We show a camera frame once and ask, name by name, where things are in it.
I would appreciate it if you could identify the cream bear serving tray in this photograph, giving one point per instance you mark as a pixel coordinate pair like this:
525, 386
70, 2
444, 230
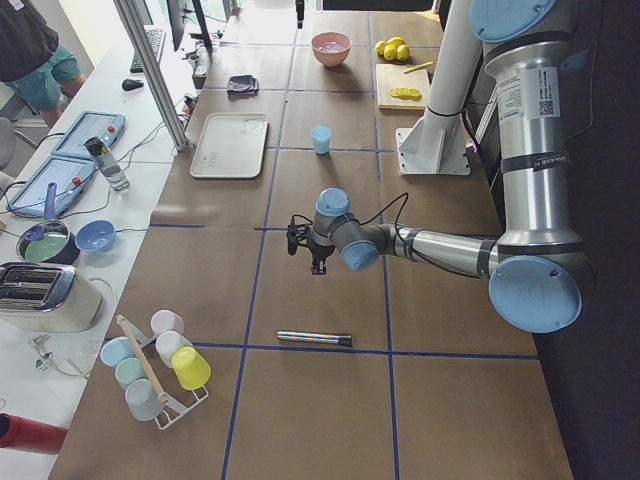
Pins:
230, 146

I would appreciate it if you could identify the yellow-green knife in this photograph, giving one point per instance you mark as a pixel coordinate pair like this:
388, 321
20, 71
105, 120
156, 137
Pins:
415, 68

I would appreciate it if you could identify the grey cup on rack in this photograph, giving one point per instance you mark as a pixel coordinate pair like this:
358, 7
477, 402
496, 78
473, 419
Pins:
142, 400

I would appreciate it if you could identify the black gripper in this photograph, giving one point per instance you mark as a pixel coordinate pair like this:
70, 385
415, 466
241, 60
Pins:
317, 249

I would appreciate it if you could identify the clear water bottle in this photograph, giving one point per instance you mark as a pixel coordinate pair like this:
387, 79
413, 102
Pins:
107, 164

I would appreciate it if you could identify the blue bowl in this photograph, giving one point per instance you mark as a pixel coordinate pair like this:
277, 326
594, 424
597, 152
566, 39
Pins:
98, 236

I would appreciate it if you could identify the black computer mouse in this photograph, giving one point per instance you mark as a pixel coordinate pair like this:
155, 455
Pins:
130, 84

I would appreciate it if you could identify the person in green shorts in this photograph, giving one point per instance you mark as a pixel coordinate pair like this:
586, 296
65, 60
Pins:
34, 64

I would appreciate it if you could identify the cream toaster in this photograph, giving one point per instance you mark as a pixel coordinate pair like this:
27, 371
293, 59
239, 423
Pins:
49, 298

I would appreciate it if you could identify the whole yellow lemon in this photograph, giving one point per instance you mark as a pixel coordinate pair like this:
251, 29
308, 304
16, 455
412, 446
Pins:
390, 52
396, 41
402, 53
380, 48

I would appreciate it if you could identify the folded grey cloth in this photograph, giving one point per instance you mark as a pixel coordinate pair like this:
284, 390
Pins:
242, 85

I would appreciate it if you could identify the pink bowl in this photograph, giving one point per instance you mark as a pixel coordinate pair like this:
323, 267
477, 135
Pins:
331, 60

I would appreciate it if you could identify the dark saucepan purple handle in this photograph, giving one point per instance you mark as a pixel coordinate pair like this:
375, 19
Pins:
50, 241

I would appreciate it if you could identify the white wire cup rack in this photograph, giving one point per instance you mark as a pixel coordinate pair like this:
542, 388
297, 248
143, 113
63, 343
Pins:
176, 409

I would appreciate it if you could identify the yellow-green cup on rack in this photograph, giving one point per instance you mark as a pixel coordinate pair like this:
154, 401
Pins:
191, 368

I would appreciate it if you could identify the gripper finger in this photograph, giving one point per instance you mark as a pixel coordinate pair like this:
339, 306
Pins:
300, 12

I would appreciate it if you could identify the light blue plastic cup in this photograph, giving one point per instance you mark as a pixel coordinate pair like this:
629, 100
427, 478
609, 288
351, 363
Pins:
321, 137

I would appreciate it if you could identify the wooden rack handle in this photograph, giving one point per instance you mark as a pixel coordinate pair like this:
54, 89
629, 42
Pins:
125, 326

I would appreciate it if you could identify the red cylinder bottle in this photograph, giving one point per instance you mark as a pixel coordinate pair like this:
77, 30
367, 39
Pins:
23, 434

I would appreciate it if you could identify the aluminium frame post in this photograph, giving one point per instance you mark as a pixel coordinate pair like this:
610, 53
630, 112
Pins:
135, 30

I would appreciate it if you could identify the pink cup on rack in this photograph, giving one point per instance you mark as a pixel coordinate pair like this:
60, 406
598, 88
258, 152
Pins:
166, 320

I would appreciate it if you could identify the lemon slices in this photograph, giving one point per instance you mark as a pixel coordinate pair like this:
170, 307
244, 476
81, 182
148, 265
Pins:
405, 93

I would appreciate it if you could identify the black keyboard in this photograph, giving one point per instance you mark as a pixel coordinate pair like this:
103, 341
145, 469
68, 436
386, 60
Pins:
155, 38

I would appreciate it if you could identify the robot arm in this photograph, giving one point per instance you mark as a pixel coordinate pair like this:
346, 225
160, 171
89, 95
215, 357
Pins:
537, 273

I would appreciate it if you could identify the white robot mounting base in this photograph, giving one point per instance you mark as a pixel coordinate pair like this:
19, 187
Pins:
436, 144

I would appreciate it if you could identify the steel muddler rod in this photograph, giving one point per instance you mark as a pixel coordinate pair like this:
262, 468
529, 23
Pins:
344, 340

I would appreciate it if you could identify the blue teach pendant far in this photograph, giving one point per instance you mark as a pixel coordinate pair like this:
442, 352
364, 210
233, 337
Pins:
104, 125

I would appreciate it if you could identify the light blue cup on rack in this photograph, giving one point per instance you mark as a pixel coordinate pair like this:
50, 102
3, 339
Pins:
116, 350

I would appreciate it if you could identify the white cup on rack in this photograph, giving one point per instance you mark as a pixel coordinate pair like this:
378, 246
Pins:
168, 343

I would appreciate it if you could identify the wooden cutting board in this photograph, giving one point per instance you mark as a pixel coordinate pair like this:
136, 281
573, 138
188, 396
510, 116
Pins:
390, 76

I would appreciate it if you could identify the mint green cup on rack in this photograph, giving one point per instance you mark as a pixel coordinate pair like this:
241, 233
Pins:
129, 370

